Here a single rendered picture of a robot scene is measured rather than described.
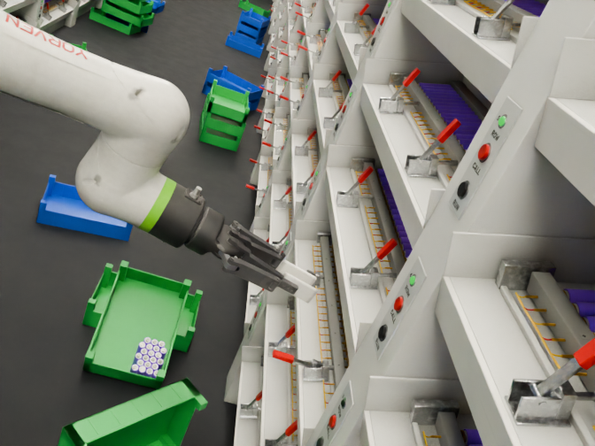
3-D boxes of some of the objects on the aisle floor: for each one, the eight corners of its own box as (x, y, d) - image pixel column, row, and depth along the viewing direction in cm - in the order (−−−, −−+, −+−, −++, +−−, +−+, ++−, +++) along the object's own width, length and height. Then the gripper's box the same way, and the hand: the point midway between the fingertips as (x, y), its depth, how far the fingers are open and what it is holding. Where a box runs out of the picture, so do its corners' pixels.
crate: (159, 389, 157) (165, 378, 151) (81, 370, 154) (84, 357, 148) (186, 294, 177) (192, 280, 171) (118, 274, 173) (121, 259, 167)
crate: (35, 222, 199) (40, 202, 195) (46, 193, 215) (50, 173, 212) (127, 241, 209) (134, 222, 205) (131, 211, 225) (135, 194, 222)
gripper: (199, 233, 89) (328, 303, 97) (209, 186, 104) (321, 250, 111) (174, 268, 92) (302, 334, 99) (188, 218, 106) (298, 279, 114)
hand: (296, 281), depth 104 cm, fingers open, 3 cm apart
